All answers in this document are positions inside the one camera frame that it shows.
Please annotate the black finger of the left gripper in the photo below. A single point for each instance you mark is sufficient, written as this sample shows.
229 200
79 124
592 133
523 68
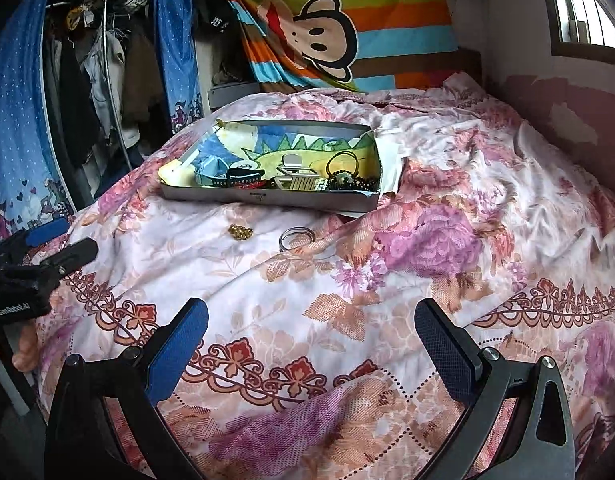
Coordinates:
72 257

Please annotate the person's left hand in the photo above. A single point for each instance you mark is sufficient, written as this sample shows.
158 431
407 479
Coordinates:
26 358

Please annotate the blue fabric wardrobe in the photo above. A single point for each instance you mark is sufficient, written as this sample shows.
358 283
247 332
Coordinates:
27 157

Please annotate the painted cardboard tray box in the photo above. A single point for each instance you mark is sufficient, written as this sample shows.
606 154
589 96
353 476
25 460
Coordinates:
359 165

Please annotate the pink floral bed quilt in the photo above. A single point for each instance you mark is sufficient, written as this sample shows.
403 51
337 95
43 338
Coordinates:
312 367

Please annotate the silver metal hair claw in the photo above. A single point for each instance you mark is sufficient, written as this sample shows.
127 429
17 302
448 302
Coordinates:
294 176

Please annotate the clear bangle rings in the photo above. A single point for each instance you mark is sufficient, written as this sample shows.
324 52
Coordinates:
296 238

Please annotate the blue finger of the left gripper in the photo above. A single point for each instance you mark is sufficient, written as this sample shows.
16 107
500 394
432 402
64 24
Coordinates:
43 234

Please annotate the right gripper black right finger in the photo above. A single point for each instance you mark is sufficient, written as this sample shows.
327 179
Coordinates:
463 367

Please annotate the striped monkey blanket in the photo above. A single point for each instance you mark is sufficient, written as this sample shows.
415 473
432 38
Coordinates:
360 45

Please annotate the light blue hair claw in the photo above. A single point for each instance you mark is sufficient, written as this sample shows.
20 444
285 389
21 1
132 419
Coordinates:
213 171

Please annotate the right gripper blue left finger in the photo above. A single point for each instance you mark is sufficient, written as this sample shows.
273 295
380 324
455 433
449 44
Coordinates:
167 353

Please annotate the hanging clothes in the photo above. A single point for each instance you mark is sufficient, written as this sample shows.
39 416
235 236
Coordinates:
104 90

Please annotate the grey shelf box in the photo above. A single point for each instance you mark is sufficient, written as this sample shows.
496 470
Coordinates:
224 94

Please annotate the window with bars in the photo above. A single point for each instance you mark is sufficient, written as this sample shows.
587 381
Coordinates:
581 29

